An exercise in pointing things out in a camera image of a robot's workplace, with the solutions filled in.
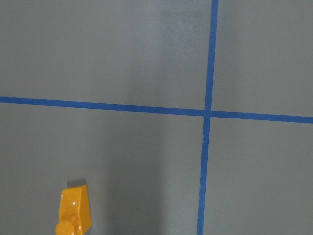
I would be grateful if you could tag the orange trapezoid block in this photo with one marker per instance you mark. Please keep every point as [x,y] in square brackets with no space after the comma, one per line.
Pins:
[74,211]

